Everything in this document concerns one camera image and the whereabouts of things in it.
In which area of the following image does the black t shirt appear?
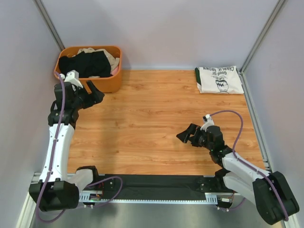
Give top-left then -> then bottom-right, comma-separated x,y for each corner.
58,51 -> 111,78

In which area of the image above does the purple cable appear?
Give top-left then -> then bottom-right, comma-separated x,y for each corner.
35,71 -> 124,223
209,110 -> 290,222

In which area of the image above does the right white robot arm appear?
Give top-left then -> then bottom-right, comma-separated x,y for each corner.
176,123 -> 300,225

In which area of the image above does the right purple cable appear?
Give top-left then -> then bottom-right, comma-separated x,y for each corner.
209,110 -> 290,222

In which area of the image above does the aluminium corner post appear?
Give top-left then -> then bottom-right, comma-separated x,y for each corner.
239,0 -> 289,73
33,0 -> 65,51

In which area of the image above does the left aluminium corner post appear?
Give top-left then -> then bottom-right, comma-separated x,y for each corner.
33,0 -> 65,51

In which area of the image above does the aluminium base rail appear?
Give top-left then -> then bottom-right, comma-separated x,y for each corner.
30,172 -> 247,205

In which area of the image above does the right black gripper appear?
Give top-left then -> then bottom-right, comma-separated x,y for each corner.
176,124 -> 213,152

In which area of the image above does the black base cloth strip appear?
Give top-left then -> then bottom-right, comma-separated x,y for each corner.
99,174 -> 223,201

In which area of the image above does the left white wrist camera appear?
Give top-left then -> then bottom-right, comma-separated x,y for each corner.
59,70 -> 83,88

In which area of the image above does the pink garment in basket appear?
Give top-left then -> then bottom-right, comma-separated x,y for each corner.
111,67 -> 119,75

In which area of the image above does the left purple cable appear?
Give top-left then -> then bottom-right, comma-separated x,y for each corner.
35,71 -> 124,223

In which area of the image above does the orange plastic basket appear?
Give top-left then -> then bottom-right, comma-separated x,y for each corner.
53,46 -> 122,93

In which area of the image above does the folded white printed t shirt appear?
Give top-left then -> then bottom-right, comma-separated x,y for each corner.
194,66 -> 244,95

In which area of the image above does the right aluminium corner post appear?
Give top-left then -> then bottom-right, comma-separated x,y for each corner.
239,0 -> 289,73

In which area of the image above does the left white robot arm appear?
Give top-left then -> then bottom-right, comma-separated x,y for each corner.
29,80 -> 104,211

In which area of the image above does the beige shirt in basket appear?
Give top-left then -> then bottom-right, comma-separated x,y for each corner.
77,47 -> 120,71

